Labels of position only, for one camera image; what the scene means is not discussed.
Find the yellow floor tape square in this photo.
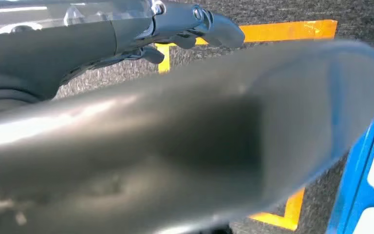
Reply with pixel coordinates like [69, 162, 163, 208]
[155, 19, 338, 232]

